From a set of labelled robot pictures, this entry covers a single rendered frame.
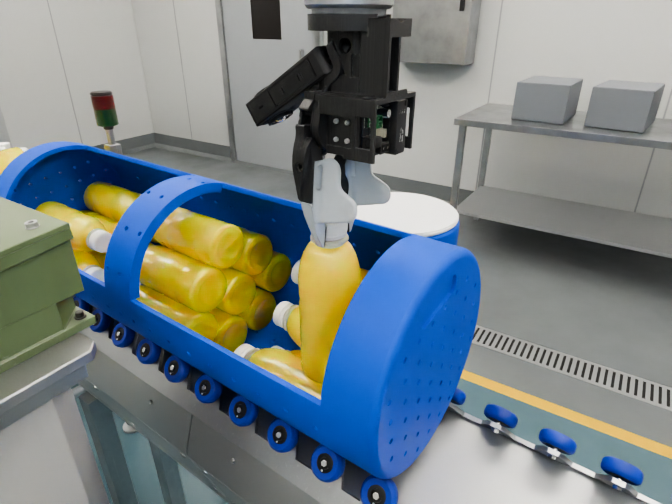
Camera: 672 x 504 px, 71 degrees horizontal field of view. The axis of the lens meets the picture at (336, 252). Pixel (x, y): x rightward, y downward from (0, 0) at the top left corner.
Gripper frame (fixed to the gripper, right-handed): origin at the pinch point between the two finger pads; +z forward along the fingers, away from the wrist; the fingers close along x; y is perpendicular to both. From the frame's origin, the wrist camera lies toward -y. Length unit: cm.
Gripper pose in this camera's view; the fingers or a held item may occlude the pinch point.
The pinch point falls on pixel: (329, 225)
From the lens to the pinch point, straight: 49.7
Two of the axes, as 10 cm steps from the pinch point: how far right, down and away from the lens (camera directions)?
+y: 8.1, 2.6, -5.2
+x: 5.9, -3.6, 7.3
